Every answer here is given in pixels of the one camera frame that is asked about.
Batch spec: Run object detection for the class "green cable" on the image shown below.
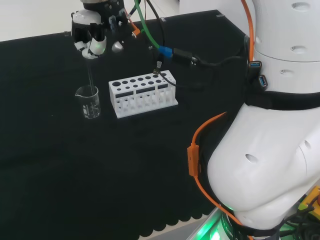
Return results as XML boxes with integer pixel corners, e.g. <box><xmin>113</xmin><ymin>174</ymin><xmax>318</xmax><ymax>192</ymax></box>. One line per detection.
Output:
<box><xmin>133</xmin><ymin>0</ymin><xmax>162</xmax><ymax>51</ymax></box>

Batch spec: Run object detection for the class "orange cable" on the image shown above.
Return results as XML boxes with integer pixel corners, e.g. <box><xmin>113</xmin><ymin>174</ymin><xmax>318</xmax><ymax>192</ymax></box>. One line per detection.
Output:
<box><xmin>186</xmin><ymin>0</ymin><xmax>256</xmax><ymax>228</ymax></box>

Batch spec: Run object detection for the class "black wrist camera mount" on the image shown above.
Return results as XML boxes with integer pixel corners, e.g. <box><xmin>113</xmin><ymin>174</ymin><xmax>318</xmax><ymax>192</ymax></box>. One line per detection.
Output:
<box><xmin>107</xmin><ymin>0</ymin><xmax>141</xmax><ymax>54</ymax></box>

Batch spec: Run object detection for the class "white test tube rack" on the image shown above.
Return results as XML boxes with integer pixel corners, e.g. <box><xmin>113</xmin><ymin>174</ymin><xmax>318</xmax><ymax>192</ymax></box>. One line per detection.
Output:
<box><xmin>108</xmin><ymin>70</ymin><xmax>179</xmax><ymax>119</ymax></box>

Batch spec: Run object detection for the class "black bench cloth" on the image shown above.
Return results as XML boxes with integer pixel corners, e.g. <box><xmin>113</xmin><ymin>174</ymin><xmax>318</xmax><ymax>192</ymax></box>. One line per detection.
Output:
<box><xmin>0</xmin><ymin>9</ymin><xmax>251</xmax><ymax>240</ymax></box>

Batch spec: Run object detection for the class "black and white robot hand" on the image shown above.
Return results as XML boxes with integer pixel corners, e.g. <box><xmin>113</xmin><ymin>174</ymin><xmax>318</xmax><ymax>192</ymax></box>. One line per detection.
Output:
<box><xmin>71</xmin><ymin>8</ymin><xmax>108</xmax><ymax>60</ymax></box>

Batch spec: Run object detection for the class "black cable with blue connector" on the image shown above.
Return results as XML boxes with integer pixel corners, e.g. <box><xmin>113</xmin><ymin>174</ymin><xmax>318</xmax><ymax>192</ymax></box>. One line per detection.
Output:
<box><xmin>158</xmin><ymin>45</ymin><xmax>251</xmax><ymax>69</ymax></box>

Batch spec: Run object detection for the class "thin black cable with plug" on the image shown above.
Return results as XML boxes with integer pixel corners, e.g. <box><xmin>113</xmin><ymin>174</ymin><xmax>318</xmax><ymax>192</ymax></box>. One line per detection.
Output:
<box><xmin>152</xmin><ymin>59</ymin><xmax>205</xmax><ymax>91</ymax></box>

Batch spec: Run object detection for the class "small clear glass beaker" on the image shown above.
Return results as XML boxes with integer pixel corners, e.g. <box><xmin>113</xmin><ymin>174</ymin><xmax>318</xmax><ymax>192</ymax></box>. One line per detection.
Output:
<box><xmin>74</xmin><ymin>84</ymin><xmax>102</xmax><ymax>120</ymax></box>

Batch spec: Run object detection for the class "black hub with blue ports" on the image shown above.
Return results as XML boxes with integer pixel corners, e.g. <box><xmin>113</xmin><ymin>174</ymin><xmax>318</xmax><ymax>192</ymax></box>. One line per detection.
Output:
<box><xmin>246</xmin><ymin>60</ymin><xmax>270</xmax><ymax>89</ymax></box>

